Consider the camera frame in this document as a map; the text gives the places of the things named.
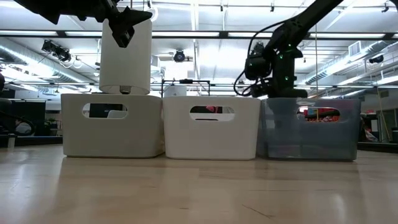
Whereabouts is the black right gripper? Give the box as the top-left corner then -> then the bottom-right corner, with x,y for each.
250,55 -> 308,99

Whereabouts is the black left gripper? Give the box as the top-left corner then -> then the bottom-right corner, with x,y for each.
14,0 -> 153,49

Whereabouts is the white lamp with wooden base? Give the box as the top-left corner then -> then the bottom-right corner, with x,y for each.
98,7 -> 153,96

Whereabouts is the dark translucent plastic bin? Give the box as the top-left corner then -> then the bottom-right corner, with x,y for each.
256,97 -> 362,162

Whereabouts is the black overhead light beam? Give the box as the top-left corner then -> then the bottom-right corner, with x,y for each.
0,29 -> 398,40

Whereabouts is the white plastic bin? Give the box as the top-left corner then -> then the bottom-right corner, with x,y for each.
162,95 -> 261,161

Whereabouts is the light grey plastic bin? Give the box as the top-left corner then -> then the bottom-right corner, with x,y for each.
60,93 -> 165,159

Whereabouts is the green potted plant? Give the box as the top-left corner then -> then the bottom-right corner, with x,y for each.
45,118 -> 62,137

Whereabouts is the person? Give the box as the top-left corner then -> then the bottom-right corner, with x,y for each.
15,121 -> 32,137

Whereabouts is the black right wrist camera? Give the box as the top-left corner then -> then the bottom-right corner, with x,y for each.
244,42 -> 272,82

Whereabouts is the black ceiling camera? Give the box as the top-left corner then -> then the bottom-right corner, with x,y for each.
368,54 -> 385,65
42,39 -> 83,69
173,49 -> 187,63

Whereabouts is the silver ventilation duct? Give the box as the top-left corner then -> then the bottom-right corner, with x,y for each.
306,40 -> 398,85
0,45 -> 85,83

